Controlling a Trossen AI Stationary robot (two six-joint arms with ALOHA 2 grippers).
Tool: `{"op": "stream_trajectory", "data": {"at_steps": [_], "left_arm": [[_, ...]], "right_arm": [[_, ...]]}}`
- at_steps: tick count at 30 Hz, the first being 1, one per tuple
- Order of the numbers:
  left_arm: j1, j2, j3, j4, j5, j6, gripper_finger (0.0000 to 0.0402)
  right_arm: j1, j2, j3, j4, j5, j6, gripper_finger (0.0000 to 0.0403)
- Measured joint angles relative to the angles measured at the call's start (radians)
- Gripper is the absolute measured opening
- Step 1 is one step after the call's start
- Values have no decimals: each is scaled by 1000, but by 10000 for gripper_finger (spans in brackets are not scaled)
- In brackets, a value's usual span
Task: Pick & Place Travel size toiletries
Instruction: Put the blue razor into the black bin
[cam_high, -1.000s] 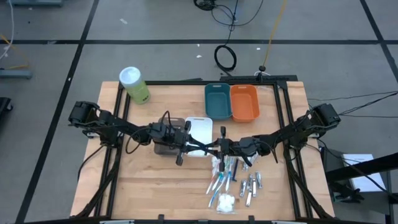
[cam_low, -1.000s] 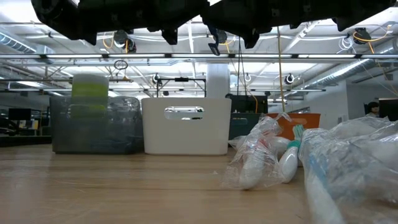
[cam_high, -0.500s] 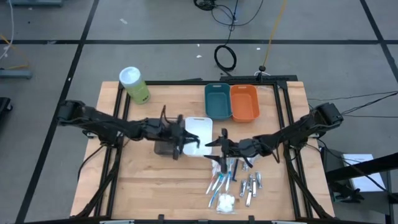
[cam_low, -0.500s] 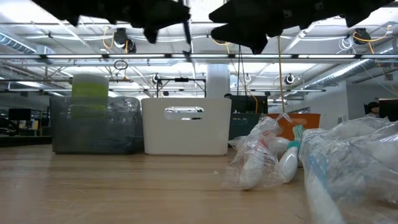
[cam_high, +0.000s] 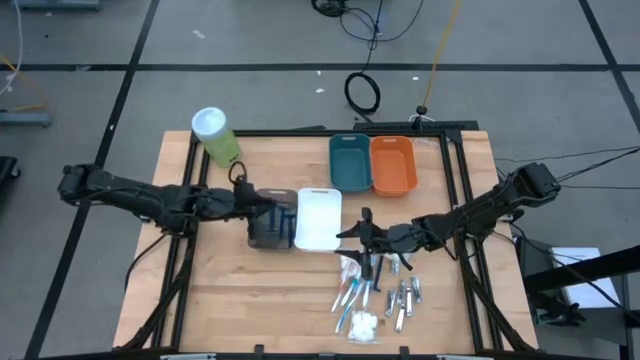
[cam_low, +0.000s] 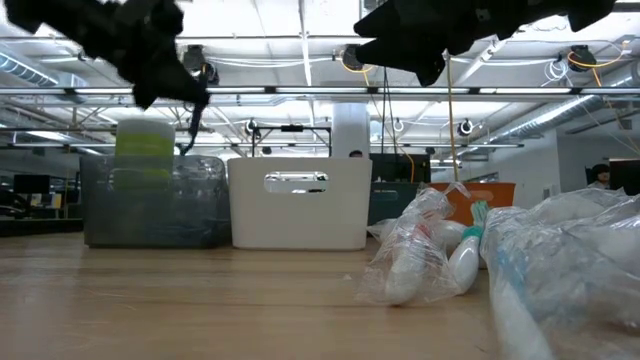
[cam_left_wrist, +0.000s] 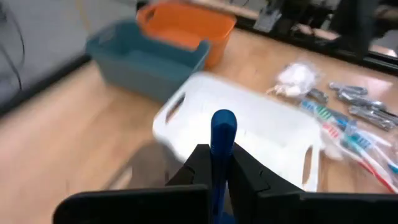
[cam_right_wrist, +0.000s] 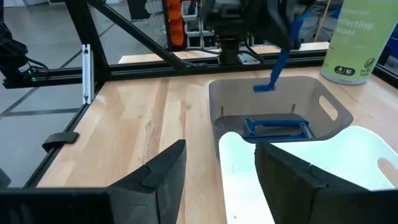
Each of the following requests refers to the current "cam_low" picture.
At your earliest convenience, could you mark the teal white toothbrush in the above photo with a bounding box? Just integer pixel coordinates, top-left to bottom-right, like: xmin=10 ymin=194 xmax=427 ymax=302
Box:
xmin=447 ymin=200 xmax=492 ymax=296

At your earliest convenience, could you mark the red white bagged toothbrush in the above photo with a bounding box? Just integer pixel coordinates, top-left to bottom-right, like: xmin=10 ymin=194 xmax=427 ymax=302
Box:
xmin=355 ymin=187 xmax=462 ymax=307

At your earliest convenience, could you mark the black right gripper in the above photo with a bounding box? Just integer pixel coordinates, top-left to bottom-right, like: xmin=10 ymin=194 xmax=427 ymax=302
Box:
xmin=352 ymin=0 xmax=532 ymax=87

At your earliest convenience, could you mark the dark blue toothbrush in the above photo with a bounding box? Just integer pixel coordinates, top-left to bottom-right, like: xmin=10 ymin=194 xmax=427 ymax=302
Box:
xmin=180 ymin=72 xmax=211 ymax=157

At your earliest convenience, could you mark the black metal gantry frame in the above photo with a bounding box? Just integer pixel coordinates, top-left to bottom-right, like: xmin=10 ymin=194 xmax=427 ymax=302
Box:
xmin=251 ymin=124 xmax=334 ymax=159

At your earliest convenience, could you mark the green wipes canister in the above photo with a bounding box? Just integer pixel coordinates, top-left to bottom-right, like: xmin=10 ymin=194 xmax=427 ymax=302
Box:
xmin=113 ymin=118 xmax=177 ymax=191

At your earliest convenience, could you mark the grey translucent plastic bin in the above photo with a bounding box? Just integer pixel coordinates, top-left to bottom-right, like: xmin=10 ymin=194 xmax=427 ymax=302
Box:
xmin=79 ymin=154 xmax=231 ymax=250

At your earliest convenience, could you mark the white pillar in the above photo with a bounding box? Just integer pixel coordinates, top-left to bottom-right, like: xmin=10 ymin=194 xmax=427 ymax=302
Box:
xmin=332 ymin=102 xmax=372 ymax=159

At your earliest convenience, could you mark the teal plastic bin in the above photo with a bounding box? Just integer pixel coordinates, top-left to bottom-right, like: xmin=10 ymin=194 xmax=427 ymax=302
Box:
xmin=367 ymin=181 xmax=427 ymax=227

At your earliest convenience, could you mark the white plastic bin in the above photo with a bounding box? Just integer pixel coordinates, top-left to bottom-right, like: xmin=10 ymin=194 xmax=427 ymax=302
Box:
xmin=227 ymin=157 xmax=374 ymax=251

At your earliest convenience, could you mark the black desk monitor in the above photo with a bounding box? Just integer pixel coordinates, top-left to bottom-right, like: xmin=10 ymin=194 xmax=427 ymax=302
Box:
xmin=13 ymin=173 xmax=52 ymax=196
xmin=608 ymin=158 xmax=640 ymax=197

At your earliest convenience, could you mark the black hanging cable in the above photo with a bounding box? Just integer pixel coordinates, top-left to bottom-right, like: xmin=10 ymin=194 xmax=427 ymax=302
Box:
xmin=380 ymin=64 xmax=401 ymax=182

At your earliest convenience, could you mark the large black monitor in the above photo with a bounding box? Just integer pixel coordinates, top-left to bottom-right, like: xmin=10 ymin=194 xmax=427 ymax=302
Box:
xmin=369 ymin=152 xmax=432 ymax=184

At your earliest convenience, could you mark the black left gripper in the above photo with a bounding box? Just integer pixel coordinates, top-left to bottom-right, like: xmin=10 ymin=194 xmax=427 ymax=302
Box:
xmin=74 ymin=0 xmax=211 ymax=109

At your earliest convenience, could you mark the bag of cotton balls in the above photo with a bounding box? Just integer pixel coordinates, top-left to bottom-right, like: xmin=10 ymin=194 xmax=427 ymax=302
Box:
xmin=367 ymin=218 xmax=470 ymax=254
xmin=529 ymin=187 xmax=640 ymax=237

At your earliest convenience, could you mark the yellow hanging cable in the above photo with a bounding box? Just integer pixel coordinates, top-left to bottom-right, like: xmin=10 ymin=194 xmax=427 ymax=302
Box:
xmin=444 ymin=49 xmax=460 ymax=184

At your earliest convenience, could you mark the silver ventilation duct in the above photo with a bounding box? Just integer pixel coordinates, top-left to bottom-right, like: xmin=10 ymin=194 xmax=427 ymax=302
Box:
xmin=0 ymin=49 xmax=76 ymax=92
xmin=487 ymin=74 xmax=640 ymax=147

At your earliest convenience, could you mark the blue white bagged toothbrush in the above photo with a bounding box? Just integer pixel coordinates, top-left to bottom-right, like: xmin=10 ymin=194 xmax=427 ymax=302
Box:
xmin=482 ymin=209 xmax=640 ymax=360

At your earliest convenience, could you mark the long horizontal light bar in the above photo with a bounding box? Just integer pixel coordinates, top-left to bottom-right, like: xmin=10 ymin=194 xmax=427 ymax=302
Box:
xmin=0 ymin=85 xmax=640 ymax=97

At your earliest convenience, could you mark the orange plastic bin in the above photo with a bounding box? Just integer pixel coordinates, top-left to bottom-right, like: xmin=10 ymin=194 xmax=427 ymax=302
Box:
xmin=424 ymin=182 xmax=517 ymax=227

